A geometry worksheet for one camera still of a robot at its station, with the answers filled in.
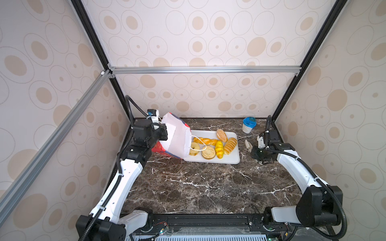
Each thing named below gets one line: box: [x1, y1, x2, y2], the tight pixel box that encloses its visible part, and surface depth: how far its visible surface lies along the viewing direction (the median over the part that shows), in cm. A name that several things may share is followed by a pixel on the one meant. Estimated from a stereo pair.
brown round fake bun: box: [201, 145, 216, 160], surface depth 96 cm
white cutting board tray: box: [182, 129, 241, 165], surface depth 101 cm
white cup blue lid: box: [241, 116, 257, 135], surface depth 108 cm
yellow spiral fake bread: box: [223, 137, 238, 155], surface depth 102 cm
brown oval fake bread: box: [216, 128, 228, 143], surface depth 106 cm
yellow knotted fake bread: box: [215, 140, 224, 159], surface depth 99 cm
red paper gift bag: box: [151, 112, 192, 160], surface depth 81 cm
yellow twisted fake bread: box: [193, 137, 219, 146], surface depth 106 cm
